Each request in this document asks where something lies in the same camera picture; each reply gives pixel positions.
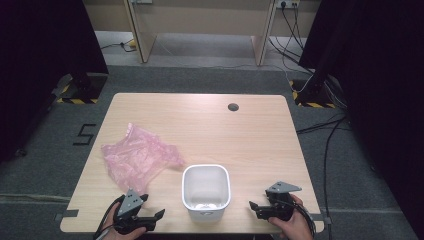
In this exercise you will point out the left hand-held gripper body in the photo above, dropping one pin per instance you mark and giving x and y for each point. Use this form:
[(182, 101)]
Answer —
[(130, 204)]

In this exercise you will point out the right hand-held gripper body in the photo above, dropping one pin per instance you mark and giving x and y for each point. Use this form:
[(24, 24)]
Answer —
[(281, 203)]

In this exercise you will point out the pink plastic bag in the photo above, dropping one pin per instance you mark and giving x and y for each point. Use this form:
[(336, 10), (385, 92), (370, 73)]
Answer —
[(135, 158)]

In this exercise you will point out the white plastic bin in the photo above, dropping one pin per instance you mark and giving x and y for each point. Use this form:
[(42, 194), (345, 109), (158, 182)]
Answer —
[(206, 190)]

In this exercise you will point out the person's right hand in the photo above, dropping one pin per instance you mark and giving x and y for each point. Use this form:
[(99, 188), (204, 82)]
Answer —
[(296, 228)]

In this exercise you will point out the person's left hand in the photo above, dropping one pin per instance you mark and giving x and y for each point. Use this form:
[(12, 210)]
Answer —
[(123, 236)]

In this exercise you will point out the grey tape strip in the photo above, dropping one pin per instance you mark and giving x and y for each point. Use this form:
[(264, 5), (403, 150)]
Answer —
[(68, 213), (325, 219)]

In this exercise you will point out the stand base with striped tape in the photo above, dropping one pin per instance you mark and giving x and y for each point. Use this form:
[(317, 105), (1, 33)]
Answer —
[(316, 98), (83, 90)]

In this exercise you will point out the black curtain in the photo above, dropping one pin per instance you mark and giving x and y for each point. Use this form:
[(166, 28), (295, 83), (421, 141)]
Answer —
[(40, 66), (383, 100)]

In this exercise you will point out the light wooden desk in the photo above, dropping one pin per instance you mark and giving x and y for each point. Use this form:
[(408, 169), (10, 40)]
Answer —
[(200, 16)]

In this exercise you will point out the white wall socket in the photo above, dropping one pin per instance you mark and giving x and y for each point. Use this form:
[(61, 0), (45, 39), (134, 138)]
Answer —
[(287, 3)]

